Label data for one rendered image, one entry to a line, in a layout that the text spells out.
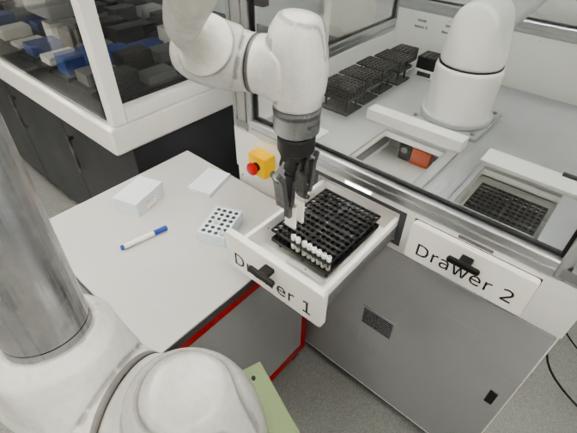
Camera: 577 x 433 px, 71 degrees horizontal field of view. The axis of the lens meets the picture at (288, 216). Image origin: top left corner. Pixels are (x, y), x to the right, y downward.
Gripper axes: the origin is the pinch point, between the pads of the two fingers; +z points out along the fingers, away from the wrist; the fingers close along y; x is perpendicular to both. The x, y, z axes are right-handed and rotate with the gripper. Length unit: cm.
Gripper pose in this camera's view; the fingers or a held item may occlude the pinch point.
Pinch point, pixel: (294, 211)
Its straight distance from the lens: 91.3
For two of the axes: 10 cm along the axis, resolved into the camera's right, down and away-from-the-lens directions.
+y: 6.6, -5.0, 5.7
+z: -0.1, 7.5, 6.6
